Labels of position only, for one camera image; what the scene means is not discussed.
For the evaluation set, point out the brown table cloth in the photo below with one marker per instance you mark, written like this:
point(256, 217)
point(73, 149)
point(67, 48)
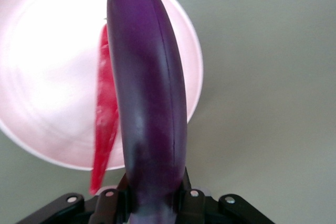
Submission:
point(262, 77)

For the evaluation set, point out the red chili pepper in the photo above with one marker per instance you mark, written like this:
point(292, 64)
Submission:
point(103, 119)

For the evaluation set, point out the pink round plate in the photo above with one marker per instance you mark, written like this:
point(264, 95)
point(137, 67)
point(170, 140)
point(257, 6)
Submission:
point(39, 77)

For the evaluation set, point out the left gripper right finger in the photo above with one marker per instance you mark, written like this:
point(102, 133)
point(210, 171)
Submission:
point(194, 208)

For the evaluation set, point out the purple eggplant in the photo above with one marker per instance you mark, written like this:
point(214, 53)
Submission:
point(147, 90)

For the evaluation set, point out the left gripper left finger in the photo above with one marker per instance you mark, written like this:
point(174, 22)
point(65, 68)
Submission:
point(111, 208)

